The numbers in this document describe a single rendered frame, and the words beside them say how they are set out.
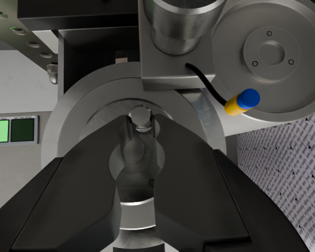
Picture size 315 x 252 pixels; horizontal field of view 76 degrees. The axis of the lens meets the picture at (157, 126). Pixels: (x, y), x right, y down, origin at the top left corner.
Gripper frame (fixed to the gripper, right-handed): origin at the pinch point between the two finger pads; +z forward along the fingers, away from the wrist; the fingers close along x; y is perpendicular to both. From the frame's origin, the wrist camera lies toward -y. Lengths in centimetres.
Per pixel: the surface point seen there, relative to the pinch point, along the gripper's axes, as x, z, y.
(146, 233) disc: -0.3, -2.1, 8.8
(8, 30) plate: -24.0, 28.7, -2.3
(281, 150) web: 16.6, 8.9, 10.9
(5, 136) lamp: -35, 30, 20
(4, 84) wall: -169, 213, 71
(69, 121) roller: -5.8, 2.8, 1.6
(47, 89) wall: -123, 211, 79
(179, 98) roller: 2.8, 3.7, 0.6
